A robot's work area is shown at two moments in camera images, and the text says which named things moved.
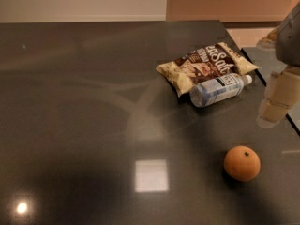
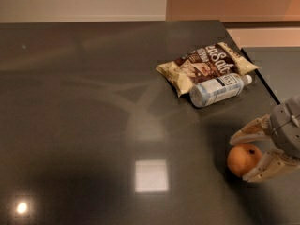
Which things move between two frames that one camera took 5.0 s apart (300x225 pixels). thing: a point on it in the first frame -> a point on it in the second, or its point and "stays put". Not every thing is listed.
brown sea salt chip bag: (204, 64) stays put
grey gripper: (289, 44) -> (287, 126)
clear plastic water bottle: (218, 88) stays put
